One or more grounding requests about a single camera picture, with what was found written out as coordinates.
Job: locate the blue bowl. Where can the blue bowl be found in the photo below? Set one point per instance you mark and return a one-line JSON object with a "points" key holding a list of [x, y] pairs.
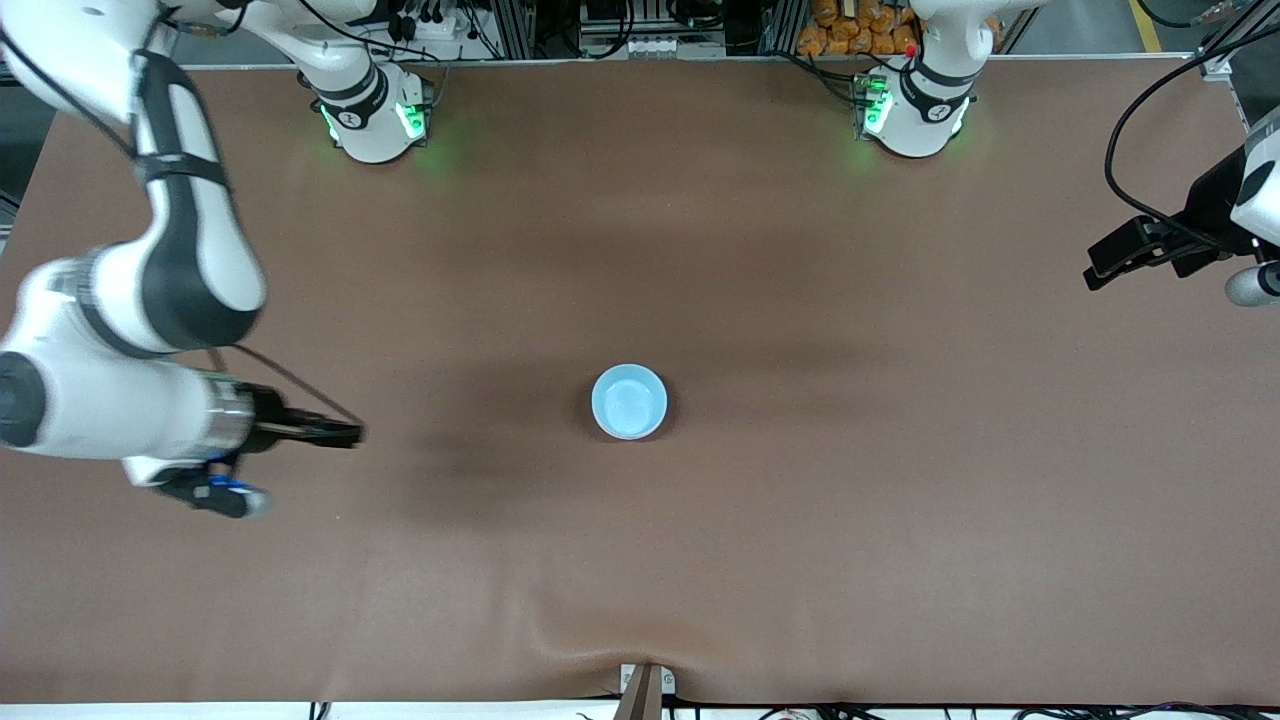
{"points": [[628, 400]]}

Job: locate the white power strip with plugs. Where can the white power strip with plugs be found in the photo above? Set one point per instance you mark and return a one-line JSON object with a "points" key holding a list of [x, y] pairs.
{"points": [[430, 20]]}

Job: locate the orange objects pile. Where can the orange objects pile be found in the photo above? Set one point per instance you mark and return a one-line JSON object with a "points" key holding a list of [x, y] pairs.
{"points": [[850, 28]]}

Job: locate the brown table cloth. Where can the brown table cloth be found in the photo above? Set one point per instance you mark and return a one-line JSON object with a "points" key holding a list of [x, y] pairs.
{"points": [[640, 250]]}

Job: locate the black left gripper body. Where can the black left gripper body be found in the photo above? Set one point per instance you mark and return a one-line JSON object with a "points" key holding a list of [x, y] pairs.
{"points": [[1206, 213]]}

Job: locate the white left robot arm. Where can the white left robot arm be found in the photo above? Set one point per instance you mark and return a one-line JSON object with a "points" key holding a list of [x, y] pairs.
{"points": [[915, 125]]}

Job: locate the aluminium frame corner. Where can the aluminium frame corner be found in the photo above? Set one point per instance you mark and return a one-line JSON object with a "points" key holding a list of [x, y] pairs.
{"points": [[1225, 50]]}

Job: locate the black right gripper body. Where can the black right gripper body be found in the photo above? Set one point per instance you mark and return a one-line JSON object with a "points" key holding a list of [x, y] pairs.
{"points": [[268, 417]]}

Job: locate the metal table edge clamp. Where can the metal table edge clamp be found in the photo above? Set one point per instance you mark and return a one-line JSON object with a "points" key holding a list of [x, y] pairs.
{"points": [[647, 695]]}

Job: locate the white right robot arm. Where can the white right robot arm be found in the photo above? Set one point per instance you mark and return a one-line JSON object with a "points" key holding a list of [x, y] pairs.
{"points": [[190, 250]]}

